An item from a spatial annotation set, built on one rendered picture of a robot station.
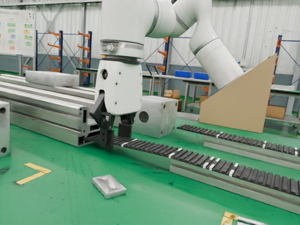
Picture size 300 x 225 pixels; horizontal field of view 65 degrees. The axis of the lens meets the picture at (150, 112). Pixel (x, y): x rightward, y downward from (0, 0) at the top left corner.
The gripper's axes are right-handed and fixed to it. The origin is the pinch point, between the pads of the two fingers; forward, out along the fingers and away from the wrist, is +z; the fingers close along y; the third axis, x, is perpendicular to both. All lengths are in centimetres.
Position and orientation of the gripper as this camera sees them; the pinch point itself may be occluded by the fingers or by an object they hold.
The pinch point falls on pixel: (116, 136)
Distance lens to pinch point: 49.0
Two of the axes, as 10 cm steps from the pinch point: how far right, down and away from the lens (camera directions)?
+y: 5.1, -1.1, 8.5
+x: -8.6, -1.7, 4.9
